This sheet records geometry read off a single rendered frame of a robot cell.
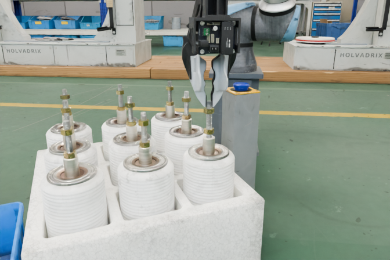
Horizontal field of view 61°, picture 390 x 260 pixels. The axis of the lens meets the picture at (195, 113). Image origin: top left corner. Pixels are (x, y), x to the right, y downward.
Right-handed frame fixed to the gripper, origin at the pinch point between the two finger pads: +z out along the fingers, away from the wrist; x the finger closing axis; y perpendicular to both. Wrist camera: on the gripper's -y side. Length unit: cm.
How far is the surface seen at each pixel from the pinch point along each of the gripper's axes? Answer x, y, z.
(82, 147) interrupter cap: -23.2, -3.9, 9.7
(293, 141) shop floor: 46, -62, 35
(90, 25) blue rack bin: -104, -511, 3
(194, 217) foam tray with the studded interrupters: -3.8, 9.8, 17.5
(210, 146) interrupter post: 0.1, 2.0, 8.4
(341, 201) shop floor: 41, -18, 35
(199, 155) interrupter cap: -1.9, 2.9, 9.7
